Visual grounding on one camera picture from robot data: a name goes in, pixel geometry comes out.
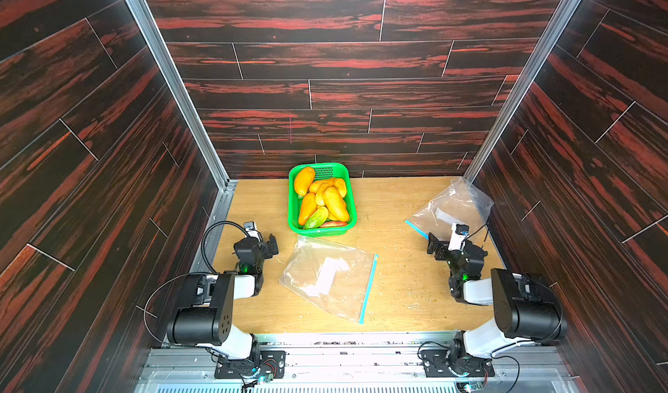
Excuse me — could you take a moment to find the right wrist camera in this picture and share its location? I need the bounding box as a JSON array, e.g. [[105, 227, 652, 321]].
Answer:
[[448, 224, 470, 251]]

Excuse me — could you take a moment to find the green yellow mango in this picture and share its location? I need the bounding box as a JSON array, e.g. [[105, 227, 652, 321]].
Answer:
[[304, 206, 330, 230]]

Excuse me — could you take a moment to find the orange mango left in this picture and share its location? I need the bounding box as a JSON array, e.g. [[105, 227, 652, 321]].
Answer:
[[299, 192, 318, 226]]

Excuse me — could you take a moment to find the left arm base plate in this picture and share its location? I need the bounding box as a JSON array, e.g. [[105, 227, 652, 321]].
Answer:
[[214, 350, 286, 382]]

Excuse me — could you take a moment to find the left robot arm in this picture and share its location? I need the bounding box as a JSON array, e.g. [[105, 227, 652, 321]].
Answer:
[[166, 235, 279, 362]]

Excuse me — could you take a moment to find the aluminium front rail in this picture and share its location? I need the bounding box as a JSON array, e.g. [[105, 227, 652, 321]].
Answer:
[[135, 331, 584, 392]]

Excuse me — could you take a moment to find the red mango bottom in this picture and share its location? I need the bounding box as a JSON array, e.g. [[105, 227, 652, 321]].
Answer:
[[320, 221, 348, 229]]

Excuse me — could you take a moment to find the green plastic basket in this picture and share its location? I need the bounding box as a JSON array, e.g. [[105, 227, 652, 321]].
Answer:
[[287, 163, 358, 236]]

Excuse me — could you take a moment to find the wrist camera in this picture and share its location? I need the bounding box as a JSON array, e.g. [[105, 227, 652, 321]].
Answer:
[[244, 221, 264, 242], [448, 224, 470, 251]]

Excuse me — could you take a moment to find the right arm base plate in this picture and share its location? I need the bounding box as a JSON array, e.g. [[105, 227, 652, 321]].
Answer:
[[417, 349, 495, 378]]

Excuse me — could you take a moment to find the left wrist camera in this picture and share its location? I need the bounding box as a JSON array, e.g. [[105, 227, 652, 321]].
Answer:
[[244, 221, 264, 242]]

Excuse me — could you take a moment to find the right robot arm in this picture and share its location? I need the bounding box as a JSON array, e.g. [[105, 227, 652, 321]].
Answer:
[[419, 224, 567, 377]]

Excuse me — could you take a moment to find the yellow mango top right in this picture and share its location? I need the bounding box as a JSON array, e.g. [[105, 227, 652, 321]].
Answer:
[[333, 178, 348, 198]]

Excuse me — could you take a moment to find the clear zip-top bag blue zipper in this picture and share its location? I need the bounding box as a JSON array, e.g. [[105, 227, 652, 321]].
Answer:
[[280, 236, 379, 324]]

